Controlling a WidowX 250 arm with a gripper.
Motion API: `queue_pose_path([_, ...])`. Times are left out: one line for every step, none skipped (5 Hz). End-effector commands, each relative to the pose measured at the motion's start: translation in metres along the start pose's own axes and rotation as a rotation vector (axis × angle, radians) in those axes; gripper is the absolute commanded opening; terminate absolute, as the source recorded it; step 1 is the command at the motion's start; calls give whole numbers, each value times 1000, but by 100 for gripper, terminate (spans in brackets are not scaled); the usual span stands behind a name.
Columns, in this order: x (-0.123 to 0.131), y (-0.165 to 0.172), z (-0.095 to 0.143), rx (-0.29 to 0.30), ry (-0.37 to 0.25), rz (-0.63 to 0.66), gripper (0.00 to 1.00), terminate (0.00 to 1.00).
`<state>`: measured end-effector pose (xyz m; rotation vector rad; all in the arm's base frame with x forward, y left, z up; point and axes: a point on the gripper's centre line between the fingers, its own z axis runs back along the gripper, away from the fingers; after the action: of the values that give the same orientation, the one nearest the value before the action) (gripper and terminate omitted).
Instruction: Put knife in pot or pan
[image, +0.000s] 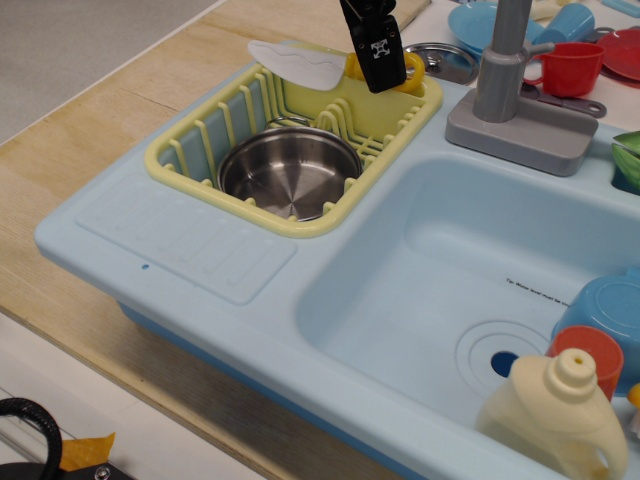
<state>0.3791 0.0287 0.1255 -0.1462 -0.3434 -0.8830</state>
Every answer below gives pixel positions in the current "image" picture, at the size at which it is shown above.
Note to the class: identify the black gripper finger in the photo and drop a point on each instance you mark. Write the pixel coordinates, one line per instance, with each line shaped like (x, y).
(375, 35)

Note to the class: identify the toy knife yellow handle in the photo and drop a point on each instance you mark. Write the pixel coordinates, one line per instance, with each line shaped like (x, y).
(322, 69)

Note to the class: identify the steel pot lid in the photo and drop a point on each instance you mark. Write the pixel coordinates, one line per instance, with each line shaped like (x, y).
(446, 62)

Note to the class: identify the stainless steel pot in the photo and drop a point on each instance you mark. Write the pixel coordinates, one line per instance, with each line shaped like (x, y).
(290, 171)

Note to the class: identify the light blue plate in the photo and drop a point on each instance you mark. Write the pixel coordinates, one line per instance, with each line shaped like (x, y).
(472, 22)

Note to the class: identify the grey toy faucet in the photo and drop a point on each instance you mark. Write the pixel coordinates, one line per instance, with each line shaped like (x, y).
(493, 118)

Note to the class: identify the light blue tumbler cup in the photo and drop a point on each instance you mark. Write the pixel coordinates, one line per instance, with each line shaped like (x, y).
(573, 23)

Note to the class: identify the yellow dish drying rack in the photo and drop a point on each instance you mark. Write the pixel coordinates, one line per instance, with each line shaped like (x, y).
(186, 156)

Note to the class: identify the red plate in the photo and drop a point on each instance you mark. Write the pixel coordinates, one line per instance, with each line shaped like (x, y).
(621, 54)

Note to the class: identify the green toy bowl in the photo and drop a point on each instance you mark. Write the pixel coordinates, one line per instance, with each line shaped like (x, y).
(626, 156)

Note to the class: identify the light blue toy sink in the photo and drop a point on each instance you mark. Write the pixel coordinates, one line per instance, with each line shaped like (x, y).
(384, 327)

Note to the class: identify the wooden board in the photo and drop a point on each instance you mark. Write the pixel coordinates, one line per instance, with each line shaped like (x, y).
(83, 82)

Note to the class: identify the upturned blue bowl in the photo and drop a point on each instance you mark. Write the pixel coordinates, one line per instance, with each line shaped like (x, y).
(611, 304)

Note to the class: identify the red-orange cup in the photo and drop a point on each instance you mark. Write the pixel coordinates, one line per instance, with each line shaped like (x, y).
(604, 350)

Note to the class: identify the cream detergent bottle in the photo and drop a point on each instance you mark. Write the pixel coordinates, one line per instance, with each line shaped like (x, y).
(552, 410)

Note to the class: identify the small yellow toy piece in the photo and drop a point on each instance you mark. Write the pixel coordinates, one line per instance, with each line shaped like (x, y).
(633, 396)

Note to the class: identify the yellow tape piece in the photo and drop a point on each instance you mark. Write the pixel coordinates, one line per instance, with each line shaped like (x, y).
(87, 452)

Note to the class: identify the red toy cup with handle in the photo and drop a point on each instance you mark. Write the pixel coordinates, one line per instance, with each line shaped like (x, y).
(570, 70)

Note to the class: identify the grey utensil handle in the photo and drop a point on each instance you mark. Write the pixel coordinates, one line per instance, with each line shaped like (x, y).
(592, 108)

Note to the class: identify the black metal bracket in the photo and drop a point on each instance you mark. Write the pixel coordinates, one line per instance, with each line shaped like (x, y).
(29, 471)

